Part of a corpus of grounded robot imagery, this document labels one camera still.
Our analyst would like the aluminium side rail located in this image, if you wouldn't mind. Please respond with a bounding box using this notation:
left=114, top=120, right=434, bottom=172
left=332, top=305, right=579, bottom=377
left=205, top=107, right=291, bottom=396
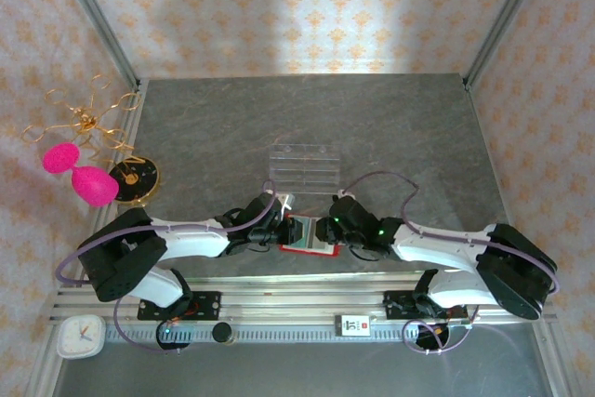
left=69, top=78, right=150, bottom=286

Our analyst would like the gold wire tree black base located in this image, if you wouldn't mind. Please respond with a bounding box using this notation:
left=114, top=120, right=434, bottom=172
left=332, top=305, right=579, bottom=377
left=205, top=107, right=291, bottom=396
left=20, top=73, right=162, bottom=208

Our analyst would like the white red label tag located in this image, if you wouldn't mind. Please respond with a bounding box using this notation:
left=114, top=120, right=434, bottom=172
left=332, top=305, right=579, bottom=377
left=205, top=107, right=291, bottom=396
left=335, top=314, right=372, bottom=337

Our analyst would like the black round knob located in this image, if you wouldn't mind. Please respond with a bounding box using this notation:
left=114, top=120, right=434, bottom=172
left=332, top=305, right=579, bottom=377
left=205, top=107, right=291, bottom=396
left=212, top=321, right=235, bottom=345

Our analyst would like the grey slotted cable duct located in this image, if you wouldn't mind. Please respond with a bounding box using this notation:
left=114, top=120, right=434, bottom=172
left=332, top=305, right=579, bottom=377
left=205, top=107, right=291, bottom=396
left=104, top=321, right=473, bottom=346

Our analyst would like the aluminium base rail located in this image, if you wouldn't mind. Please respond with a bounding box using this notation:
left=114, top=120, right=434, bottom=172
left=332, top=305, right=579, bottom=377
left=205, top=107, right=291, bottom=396
left=48, top=269, right=559, bottom=326

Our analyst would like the red card holder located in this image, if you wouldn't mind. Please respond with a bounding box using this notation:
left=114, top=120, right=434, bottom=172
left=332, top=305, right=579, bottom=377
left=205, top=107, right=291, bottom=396
left=277, top=212, right=341, bottom=258

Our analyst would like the aluminium frame post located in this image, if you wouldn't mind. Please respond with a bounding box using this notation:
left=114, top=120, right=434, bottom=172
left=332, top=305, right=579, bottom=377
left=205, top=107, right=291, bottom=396
left=48, top=0, right=143, bottom=91
left=463, top=0, right=554, bottom=91

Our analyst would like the clear acrylic card stand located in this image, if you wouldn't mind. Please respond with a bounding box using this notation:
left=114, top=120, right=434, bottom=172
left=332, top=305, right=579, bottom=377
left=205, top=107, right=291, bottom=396
left=268, top=141, right=341, bottom=196

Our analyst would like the white square clock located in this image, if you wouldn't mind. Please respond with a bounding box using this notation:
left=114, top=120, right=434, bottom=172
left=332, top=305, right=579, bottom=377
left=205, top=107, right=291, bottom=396
left=56, top=314, right=107, bottom=360

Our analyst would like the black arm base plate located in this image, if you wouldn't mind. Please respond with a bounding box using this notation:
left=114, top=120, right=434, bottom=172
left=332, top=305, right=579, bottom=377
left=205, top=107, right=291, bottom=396
left=381, top=289, right=469, bottom=323
left=138, top=290, right=223, bottom=323

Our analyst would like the dark teal credit card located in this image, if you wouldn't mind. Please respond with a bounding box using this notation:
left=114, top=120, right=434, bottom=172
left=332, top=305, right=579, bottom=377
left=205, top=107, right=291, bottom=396
left=288, top=214, right=318, bottom=249

